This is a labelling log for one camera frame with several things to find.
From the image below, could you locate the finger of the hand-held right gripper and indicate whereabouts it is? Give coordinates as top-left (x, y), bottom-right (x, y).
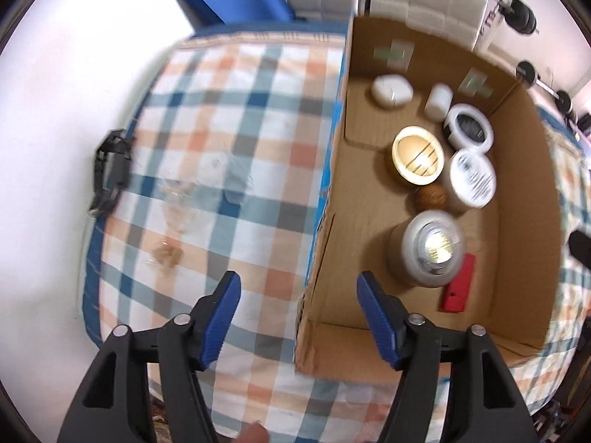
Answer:
top-left (568, 229), bottom-right (591, 269)

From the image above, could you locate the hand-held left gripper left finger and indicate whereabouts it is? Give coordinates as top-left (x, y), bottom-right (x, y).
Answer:
top-left (58, 271), bottom-right (242, 443)

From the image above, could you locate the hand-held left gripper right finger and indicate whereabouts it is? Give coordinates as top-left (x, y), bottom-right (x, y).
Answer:
top-left (356, 271), bottom-right (539, 443)

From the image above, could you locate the cardboard box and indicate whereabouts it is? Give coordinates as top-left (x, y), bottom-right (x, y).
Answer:
top-left (293, 15), bottom-right (567, 387)

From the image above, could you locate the small crumpled brownish wrapper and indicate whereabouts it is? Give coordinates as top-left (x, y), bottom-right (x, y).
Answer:
top-left (150, 237), bottom-right (184, 271)

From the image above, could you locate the silver lidded round can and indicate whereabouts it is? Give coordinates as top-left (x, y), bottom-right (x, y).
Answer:
top-left (387, 211), bottom-right (466, 289)

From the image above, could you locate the small red box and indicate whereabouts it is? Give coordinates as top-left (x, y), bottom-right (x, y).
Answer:
top-left (438, 253), bottom-right (477, 313)

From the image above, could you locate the clear plastic wrapper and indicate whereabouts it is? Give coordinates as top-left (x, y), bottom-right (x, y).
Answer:
top-left (159, 151), bottom-right (256, 232)

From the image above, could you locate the brown walnut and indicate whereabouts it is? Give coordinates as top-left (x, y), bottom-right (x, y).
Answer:
top-left (414, 185), bottom-right (448, 214)

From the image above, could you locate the round gold tin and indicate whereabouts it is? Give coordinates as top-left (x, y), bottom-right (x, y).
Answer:
top-left (392, 126), bottom-right (446, 186)

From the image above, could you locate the white jar with black lid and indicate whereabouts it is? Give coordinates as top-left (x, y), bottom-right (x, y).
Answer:
top-left (442, 103), bottom-right (495, 153)

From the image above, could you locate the black barbell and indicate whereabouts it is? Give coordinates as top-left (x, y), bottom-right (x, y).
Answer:
top-left (516, 60), bottom-right (574, 117)

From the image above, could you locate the plaid blanket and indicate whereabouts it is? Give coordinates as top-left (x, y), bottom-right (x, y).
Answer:
top-left (82, 22), bottom-right (591, 442)

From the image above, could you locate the black table clamp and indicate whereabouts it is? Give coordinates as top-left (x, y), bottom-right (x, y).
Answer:
top-left (89, 129), bottom-right (133, 216)

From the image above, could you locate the green and white tape patch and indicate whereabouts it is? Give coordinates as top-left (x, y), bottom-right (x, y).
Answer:
top-left (458, 68), bottom-right (494, 99)
top-left (374, 41), bottom-right (413, 71)

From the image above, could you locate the small white cylinder bottle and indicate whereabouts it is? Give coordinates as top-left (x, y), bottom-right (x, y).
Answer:
top-left (425, 83), bottom-right (452, 121)

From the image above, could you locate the white oval soap case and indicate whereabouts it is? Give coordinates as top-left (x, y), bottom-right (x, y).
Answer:
top-left (372, 75), bottom-right (413, 109)

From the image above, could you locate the black dumbbell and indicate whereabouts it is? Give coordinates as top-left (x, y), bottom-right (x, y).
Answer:
top-left (501, 0), bottom-right (539, 36)

